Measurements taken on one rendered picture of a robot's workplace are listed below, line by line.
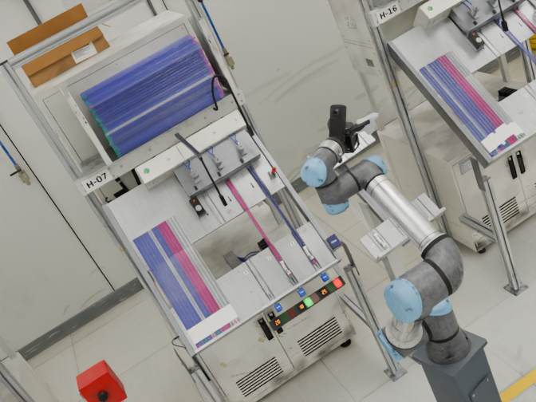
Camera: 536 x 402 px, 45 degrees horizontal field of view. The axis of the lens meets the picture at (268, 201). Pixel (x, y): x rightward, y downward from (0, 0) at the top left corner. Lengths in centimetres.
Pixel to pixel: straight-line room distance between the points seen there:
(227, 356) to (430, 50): 165
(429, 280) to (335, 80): 302
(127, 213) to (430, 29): 159
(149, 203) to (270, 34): 199
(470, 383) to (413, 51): 148
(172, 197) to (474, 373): 133
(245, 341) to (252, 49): 208
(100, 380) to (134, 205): 70
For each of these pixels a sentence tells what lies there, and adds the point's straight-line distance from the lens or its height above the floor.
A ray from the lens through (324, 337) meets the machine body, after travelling 316.
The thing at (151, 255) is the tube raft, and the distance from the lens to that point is 262.
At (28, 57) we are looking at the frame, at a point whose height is 188.
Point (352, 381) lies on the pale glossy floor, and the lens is 313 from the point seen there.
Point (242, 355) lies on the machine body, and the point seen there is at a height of 34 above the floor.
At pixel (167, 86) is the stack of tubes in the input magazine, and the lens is 262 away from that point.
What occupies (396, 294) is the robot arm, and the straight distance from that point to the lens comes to 173.
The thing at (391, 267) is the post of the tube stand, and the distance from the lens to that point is 286.
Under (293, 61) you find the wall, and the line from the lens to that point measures 445.
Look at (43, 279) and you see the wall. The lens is 445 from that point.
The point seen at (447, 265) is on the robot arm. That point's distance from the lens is 177.
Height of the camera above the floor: 221
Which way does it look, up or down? 28 degrees down
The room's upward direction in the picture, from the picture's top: 26 degrees counter-clockwise
